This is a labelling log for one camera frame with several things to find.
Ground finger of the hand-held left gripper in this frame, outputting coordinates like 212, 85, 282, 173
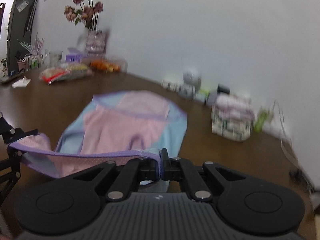
0, 112, 38, 145
0, 144, 23, 205

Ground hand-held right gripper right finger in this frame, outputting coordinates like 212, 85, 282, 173
160, 148, 250, 203

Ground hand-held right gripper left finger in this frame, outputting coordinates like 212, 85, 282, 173
59, 158, 162, 203

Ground pastel pink blue garment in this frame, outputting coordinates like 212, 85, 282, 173
7, 90, 188, 198

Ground folded cream green-print clothes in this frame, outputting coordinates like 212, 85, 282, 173
211, 105, 253, 142

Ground folded pink floral clothes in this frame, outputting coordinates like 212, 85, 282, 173
214, 92, 254, 120

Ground flat white tissue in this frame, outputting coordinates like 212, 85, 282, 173
12, 77, 32, 89

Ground red snack packet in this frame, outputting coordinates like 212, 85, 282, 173
39, 67, 65, 85

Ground desk organizer with straws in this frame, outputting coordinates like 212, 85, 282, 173
15, 32, 45, 72

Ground white power strip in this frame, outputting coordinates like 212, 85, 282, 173
262, 120, 293, 140
160, 79, 182, 92

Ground small green white boxes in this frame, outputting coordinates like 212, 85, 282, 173
194, 89, 210, 103

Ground grey box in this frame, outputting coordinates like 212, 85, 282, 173
206, 91, 218, 105

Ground clear glass cup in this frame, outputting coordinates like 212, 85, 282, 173
49, 51, 63, 67

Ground colourful snack packet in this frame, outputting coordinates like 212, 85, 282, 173
55, 62, 94, 79

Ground white robot figure speaker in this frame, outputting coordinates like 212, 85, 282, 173
179, 69, 202, 98

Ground purple tissue box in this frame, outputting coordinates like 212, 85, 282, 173
64, 47, 87, 63

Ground black refrigerator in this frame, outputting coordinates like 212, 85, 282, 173
5, 0, 38, 77

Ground green spray bottle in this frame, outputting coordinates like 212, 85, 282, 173
253, 106, 269, 133

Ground clear container with orange peels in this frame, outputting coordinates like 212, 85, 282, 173
89, 57, 128, 73

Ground purple knit vase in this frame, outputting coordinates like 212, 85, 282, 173
85, 29, 108, 54

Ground dried pink roses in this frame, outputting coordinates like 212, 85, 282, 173
64, 0, 104, 30

